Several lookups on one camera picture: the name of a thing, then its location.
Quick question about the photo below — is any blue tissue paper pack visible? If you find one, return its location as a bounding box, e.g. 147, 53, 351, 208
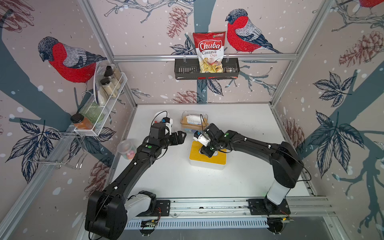
182, 125, 202, 134

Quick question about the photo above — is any bamboo tissue box lid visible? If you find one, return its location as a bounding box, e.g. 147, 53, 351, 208
181, 115, 208, 128

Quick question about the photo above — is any clear plastic tissue box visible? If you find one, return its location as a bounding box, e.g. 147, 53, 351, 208
180, 111, 209, 134

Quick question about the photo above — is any yellow tissue box lid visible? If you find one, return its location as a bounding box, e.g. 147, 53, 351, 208
189, 141, 227, 164

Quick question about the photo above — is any white plastic tissue box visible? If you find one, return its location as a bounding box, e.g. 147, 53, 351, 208
190, 160, 226, 170

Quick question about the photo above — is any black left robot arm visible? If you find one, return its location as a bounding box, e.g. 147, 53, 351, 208
85, 123, 187, 240

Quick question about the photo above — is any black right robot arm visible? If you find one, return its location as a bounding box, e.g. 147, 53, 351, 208
194, 124, 304, 214

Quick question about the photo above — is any white oval cup holder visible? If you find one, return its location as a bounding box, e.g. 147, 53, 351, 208
153, 111, 173, 123

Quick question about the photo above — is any clear plastic cup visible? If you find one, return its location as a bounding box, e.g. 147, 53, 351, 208
117, 140, 137, 160

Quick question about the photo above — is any beige bottle black cap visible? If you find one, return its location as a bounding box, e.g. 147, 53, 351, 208
100, 78, 118, 98
104, 66, 121, 90

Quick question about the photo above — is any green item in bag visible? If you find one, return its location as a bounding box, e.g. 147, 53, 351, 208
80, 102, 105, 125

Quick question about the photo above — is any orange spice jar black lid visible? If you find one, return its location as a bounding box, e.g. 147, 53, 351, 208
71, 113, 94, 130

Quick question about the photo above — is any red Chuba chips bag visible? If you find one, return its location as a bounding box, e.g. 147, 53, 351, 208
193, 32, 226, 73

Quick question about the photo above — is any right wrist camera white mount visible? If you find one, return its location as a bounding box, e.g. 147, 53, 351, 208
194, 131, 211, 147

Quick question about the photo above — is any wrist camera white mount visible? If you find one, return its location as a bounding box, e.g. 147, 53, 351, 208
162, 117, 173, 135
194, 131, 211, 147

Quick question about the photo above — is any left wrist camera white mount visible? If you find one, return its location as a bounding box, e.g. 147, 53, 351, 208
162, 117, 173, 135

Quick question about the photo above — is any black wall basket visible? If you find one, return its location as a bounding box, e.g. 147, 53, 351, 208
175, 58, 240, 80

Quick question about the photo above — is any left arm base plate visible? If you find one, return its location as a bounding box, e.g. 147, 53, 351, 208
145, 200, 171, 217

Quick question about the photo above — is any white wire wall shelf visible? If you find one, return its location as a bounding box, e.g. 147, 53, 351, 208
75, 61, 128, 137

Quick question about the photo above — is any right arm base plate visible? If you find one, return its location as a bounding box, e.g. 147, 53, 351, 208
247, 198, 291, 216

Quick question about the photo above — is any chrome wire rack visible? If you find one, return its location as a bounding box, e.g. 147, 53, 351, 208
28, 133, 89, 170

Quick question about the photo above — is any aluminium front rail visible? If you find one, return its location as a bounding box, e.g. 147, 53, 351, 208
83, 196, 337, 220

